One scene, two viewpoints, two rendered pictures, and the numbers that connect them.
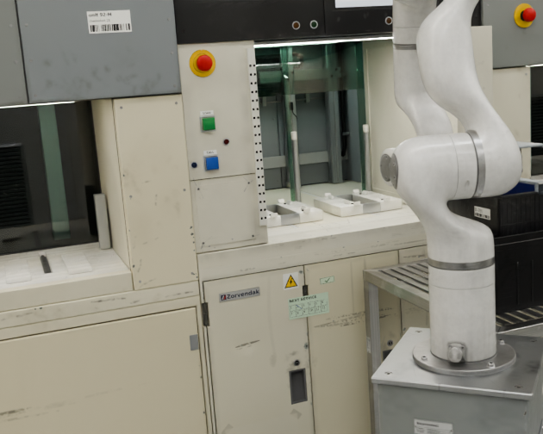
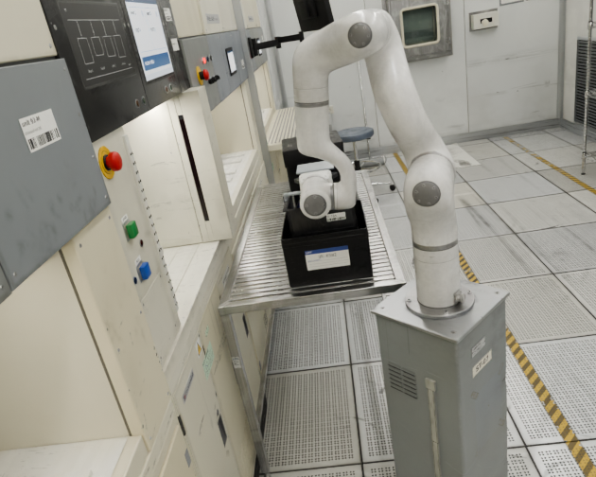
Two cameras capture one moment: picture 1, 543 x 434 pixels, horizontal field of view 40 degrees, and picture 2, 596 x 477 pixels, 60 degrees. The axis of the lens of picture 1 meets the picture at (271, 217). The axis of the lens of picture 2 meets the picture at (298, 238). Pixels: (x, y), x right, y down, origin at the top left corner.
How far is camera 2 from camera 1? 1.50 m
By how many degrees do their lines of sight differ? 63
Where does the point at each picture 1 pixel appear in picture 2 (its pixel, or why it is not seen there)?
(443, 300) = (449, 268)
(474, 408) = (491, 319)
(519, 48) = not seen: hidden behind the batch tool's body
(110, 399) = not seen: outside the picture
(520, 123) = not seen: hidden behind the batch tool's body
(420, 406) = (473, 338)
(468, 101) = (431, 132)
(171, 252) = (154, 385)
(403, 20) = (320, 81)
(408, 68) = (324, 120)
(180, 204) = (143, 329)
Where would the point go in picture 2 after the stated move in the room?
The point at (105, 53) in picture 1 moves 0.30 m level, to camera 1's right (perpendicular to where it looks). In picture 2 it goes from (52, 177) to (161, 131)
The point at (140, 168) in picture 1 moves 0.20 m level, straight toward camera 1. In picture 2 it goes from (113, 311) to (211, 307)
